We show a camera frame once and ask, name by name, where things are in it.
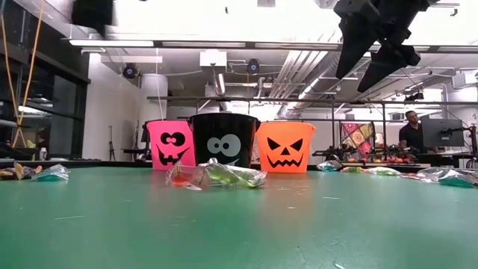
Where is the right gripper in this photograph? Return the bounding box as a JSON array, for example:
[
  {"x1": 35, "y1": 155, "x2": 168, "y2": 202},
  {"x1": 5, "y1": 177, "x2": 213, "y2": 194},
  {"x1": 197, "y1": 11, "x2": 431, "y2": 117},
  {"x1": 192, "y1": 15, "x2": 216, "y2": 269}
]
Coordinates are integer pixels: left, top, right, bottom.
[{"x1": 333, "y1": 0, "x2": 441, "y2": 94}]

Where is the blue candy clear wrapper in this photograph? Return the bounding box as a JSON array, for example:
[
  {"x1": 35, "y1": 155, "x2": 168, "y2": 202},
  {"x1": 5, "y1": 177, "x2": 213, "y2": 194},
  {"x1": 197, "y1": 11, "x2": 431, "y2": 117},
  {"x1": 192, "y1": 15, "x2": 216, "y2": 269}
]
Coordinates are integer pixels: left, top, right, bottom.
[
  {"x1": 31, "y1": 163, "x2": 71, "y2": 182},
  {"x1": 316, "y1": 159, "x2": 344, "y2": 173}
]

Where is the black halloween bucket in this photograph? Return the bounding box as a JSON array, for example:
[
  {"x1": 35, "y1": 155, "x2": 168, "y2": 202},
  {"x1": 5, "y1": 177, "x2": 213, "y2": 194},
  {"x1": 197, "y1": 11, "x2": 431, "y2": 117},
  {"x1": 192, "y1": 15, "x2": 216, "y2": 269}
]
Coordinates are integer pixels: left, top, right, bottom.
[{"x1": 187, "y1": 112, "x2": 261, "y2": 169}]

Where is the red candy clear wrapper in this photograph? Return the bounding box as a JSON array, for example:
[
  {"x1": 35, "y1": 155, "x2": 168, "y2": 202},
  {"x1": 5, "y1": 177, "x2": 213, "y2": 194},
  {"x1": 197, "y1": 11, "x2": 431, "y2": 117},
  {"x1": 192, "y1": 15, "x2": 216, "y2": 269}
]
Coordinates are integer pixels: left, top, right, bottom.
[{"x1": 165, "y1": 161, "x2": 205, "y2": 191}]

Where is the orange halloween bucket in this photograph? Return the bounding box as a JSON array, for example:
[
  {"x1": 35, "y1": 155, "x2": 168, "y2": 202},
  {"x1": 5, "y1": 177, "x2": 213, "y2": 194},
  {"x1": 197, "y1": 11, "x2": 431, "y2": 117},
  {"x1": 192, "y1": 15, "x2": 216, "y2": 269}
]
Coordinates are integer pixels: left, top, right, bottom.
[{"x1": 255, "y1": 121, "x2": 317, "y2": 174}]

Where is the pink halloween bucket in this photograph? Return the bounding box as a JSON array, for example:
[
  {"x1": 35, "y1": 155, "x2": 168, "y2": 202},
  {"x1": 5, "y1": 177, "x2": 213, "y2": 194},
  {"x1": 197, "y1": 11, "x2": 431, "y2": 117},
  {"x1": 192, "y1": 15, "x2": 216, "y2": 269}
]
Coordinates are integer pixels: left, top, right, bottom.
[{"x1": 146, "y1": 119, "x2": 197, "y2": 172}]

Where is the colourful patterned cloth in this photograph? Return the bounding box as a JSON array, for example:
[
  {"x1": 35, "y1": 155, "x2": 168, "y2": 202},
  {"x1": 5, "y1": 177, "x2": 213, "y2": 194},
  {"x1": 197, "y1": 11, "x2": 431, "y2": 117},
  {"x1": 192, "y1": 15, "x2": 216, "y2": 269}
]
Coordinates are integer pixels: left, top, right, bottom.
[{"x1": 340, "y1": 122, "x2": 375, "y2": 158}]

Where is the person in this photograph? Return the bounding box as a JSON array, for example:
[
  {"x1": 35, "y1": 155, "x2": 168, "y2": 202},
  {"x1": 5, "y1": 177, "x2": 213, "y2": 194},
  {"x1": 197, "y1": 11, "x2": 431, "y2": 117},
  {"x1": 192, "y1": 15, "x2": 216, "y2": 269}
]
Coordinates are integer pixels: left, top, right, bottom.
[{"x1": 397, "y1": 109, "x2": 426, "y2": 155}]

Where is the dark desktop monitor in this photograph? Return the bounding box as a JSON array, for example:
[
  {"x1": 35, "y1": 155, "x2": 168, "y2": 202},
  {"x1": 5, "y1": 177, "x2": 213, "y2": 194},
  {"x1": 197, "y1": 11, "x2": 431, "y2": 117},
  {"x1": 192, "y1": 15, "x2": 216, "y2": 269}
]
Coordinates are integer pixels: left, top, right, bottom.
[{"x1": 421, "y1": 118, "x2": 465, "y2": 148}]

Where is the dark background workbench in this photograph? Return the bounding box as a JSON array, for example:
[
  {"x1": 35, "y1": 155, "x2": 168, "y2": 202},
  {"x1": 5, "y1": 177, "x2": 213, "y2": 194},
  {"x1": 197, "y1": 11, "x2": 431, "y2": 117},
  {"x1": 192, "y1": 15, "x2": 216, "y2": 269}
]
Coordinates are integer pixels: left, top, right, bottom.
[{"x1": 311, "y1": 144, "x2": 478, "y2": 170}]

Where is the white ceiling box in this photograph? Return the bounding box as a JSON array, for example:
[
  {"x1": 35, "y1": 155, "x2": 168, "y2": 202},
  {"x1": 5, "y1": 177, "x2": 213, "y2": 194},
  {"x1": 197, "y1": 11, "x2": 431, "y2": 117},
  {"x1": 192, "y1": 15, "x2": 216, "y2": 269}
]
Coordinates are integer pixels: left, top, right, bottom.
[{"x1": 199, "y1": 49, "x2": 228, "y2": 68}]

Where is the green table mat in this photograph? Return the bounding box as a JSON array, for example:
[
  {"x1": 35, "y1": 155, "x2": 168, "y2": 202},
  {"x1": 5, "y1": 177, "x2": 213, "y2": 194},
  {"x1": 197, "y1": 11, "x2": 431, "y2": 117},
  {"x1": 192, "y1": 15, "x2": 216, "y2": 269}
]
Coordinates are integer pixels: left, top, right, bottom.
[{"x1": 0, "y1": 166, "x2": 478, "y2": 269}]

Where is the ceiling light bar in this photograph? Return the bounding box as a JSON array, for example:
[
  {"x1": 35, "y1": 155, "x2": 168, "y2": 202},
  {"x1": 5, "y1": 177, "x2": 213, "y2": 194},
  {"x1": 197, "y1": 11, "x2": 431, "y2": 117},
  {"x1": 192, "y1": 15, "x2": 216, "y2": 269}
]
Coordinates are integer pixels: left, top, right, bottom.
[{"x1": 69, "y1": 38, "x2": 155, "y2": 48}]

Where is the black tripod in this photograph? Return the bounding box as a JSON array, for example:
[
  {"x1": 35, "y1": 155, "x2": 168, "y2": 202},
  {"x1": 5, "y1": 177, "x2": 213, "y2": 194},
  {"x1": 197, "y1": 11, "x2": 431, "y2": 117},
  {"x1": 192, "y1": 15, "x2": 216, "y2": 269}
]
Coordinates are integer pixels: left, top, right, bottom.
[{"x1": 107, "y1": 125, "x2": 117, "y2": 162}]

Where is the black rail camera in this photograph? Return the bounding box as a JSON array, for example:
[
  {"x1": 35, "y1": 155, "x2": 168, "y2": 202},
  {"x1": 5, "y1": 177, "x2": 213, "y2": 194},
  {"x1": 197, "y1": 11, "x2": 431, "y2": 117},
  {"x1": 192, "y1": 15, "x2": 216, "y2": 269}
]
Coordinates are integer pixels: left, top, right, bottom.
[{"x1": 404, "y1": 90, "x2": 426, "y2": 103}]

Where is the ribbed ceiling duct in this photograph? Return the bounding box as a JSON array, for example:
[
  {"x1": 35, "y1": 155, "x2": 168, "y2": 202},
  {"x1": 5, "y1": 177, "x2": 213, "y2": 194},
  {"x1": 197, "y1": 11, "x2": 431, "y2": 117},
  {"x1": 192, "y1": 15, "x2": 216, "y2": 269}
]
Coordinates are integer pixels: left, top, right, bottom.
[{"x1": 268, "y1": 50, "x2": 343, "y2": 100}]

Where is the black metal rack frame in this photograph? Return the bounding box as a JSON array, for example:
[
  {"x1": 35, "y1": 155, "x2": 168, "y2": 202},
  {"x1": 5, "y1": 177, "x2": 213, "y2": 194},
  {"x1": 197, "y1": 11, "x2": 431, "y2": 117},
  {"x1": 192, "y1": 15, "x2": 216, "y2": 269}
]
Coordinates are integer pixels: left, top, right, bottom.
[{"x1": 146, "y1": 95, "x2": 478, "y2": 165}]

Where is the yellow cord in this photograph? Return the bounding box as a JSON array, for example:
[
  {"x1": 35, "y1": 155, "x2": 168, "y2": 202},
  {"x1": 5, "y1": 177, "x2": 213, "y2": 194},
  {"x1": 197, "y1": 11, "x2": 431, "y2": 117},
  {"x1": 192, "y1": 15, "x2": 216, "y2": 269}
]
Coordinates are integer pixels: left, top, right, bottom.
[{"x1": 0, "y1": 0, "x2": 46, "y2": 149}]

